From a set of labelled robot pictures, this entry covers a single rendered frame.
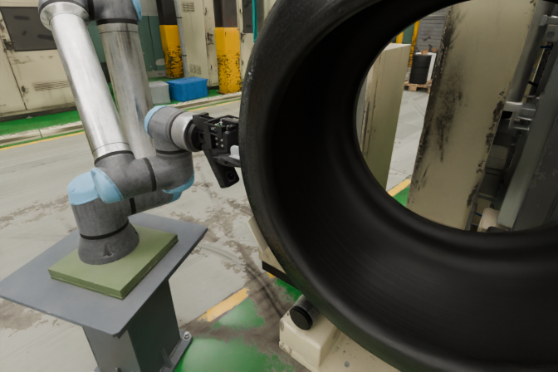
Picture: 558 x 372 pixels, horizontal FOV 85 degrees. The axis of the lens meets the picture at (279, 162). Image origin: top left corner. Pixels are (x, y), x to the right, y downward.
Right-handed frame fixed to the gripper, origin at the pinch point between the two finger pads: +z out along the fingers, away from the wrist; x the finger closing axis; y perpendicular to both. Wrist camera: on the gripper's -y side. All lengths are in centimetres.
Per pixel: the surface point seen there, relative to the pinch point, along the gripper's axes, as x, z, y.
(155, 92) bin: 247, -449, -90
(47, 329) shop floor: -31, -114, -110
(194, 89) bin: 313, -428, -93
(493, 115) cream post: 25.3, 33.7, 10.3
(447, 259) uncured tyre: 15.0, 33.8, -16.6
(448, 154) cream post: 25.3, 28.2, 0.9
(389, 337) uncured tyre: -12.0, 30.8, -11.8
